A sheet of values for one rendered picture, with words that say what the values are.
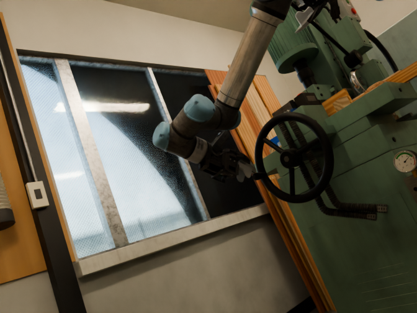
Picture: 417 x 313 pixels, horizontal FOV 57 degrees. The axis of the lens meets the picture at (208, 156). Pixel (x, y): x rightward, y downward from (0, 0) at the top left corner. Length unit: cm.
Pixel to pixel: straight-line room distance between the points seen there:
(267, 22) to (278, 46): 52
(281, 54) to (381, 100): 47
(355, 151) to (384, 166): 10
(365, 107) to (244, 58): 44
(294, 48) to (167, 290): 147
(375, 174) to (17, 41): 211
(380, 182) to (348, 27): 70
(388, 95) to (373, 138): 14
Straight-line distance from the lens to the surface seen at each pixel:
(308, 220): 145
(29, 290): 199
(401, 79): 142
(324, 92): 155
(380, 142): 128
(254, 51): 107
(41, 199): 200
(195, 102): 100
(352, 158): 133
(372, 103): 129
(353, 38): 171
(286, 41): 157
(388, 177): 129
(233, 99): 109
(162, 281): 229
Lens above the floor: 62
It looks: 14 degrees up
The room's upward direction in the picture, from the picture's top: 23 degrees counter-clockwise
